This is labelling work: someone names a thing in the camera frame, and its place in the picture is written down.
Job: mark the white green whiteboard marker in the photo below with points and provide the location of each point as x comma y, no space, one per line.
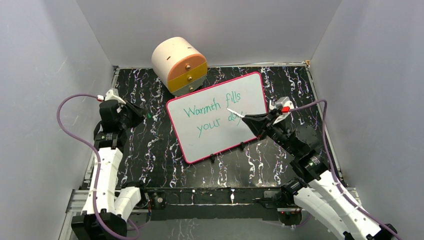
239,115

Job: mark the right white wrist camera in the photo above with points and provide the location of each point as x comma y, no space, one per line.
283,106

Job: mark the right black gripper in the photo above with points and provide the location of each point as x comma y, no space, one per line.
259,122

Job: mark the pink framed whiteboard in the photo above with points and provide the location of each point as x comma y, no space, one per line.
202,123

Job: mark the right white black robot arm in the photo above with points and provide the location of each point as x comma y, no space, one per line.
314,188

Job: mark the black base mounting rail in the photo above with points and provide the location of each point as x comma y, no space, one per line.
263,203

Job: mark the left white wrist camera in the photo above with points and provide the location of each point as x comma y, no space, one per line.
111,94

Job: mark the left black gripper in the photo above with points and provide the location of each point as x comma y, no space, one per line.
138,112

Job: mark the cream cylindrical drawer box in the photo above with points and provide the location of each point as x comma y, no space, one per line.
180,67

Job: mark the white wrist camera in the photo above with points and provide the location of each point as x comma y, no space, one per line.
283,106
111,94

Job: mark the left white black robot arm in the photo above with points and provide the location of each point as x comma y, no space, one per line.
104,215

